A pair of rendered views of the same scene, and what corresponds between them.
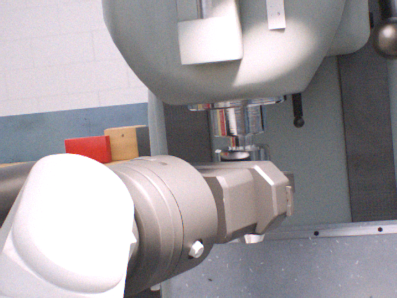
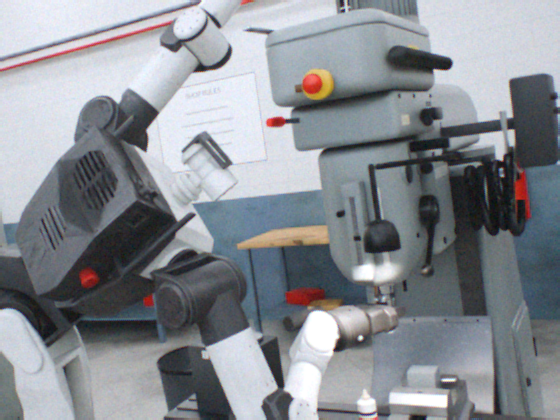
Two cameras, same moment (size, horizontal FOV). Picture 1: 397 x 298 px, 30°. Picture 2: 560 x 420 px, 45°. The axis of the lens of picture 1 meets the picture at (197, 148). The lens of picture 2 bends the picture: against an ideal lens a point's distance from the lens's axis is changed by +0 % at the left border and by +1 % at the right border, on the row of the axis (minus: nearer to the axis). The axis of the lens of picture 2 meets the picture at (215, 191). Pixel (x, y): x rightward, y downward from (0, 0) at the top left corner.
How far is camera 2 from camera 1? 1.00 m
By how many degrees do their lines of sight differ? 20
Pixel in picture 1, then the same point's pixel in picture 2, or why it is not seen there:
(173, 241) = (351, 336)
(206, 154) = not seen: hidden behind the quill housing
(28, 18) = not seen: hidden behind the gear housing
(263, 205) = (387, 322)
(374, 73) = (471, 245)
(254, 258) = (414, 330)
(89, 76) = not seen: hidden behind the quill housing
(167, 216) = (349, 328)
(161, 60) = (349, 273)
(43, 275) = (311, 348)
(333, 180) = (453, 295)
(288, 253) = (431, 329)
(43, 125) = (315, 199)
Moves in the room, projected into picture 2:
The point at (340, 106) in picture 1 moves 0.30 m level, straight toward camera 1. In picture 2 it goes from (455, 259) to (429, 286)
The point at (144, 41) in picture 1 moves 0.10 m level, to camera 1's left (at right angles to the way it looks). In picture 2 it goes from (344, 266) to (300, 270)
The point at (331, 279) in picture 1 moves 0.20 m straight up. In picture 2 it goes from (452, 343) to (441, 270)
